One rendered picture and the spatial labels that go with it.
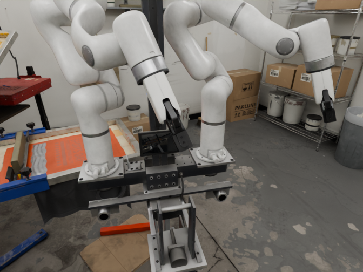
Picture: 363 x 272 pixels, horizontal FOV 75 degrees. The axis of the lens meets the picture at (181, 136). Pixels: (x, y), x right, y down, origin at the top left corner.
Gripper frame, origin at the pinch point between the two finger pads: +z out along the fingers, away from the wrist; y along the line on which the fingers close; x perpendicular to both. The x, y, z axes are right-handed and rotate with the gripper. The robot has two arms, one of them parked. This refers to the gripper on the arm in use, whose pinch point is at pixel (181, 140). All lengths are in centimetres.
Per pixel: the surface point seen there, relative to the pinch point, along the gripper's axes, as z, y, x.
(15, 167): -12, -66, -71
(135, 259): 85, -121, -58
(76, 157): -4, -84, -50
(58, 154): -10, -88, -60
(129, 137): -2, -94, -21
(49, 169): -5, -75, -62
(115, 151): 2, -87, -30
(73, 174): 2, -65, -49
